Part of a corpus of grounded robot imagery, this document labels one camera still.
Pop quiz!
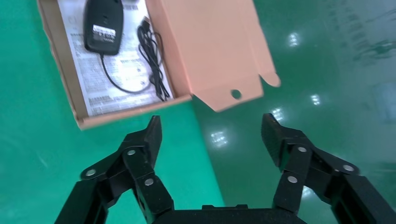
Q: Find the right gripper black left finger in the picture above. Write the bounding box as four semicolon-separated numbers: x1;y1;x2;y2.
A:
54;115;175;224

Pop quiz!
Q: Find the black wired computer mouse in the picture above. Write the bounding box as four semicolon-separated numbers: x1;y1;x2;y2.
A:
82;0;171;103

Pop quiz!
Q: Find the orange cardboard box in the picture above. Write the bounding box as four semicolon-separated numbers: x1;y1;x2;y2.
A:
36;0;282;131

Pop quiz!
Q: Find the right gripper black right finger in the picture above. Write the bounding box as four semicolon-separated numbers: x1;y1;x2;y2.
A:
260;112;396;224

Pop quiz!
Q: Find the white printed instruction sheet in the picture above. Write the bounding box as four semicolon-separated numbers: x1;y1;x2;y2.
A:
57;0;175;118

